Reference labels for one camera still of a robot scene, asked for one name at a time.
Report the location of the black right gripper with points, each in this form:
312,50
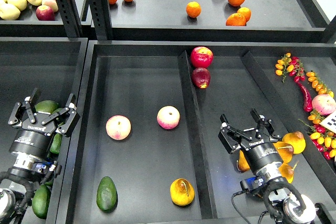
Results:
256,143

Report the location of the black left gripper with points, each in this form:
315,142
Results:
34,138

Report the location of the green avocado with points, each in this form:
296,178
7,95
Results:
106,197

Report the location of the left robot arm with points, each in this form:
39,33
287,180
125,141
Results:
27,173

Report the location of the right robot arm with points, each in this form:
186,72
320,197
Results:
283,202

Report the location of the avocado middle right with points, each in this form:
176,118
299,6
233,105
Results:
56,144

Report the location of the avocado bottom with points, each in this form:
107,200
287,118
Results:
40,202

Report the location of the yellow pear shelf front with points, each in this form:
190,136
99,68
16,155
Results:
9,12

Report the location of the dark red apple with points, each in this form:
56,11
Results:
201,78

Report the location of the red chili pepper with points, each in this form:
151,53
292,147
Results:
307,100

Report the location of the cherry tomato vine upper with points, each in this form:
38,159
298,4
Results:
290,66

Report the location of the cherry tomato vine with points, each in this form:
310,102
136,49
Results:
322,138
290,66

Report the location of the pink apple centre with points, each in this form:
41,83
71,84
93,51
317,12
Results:
168,117

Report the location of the pink apple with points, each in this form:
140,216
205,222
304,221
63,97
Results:
324,104
118,127
168,117

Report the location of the bright red apple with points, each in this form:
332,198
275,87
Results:
201,57

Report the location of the pink apple left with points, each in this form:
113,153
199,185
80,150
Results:
118,127

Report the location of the cherry tomato vine lower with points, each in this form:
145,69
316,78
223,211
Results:
322,138

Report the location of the pink apple far right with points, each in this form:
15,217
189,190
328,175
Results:
324,104

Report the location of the checkered marker card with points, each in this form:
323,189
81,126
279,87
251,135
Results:
330,122

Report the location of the red apple on shelf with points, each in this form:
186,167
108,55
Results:
45,13

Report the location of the black centre tray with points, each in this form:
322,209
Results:
136,79

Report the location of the orange shelf front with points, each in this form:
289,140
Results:
236,19

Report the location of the orange shelf right small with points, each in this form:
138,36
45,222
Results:
246,12

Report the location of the black shelf upright left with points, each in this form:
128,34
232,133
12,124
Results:
70,18

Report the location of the black shelf upright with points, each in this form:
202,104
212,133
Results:
70,18
100,12

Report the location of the peach on shelf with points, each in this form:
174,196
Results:
52,4

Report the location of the yellow apple shelf left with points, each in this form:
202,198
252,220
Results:
20,4

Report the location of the orange shelf centre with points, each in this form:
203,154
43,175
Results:
193,9

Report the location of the black shelf upright right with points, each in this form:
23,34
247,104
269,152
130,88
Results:
100,12

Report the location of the black upper shelf board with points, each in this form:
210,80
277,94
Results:
271,21

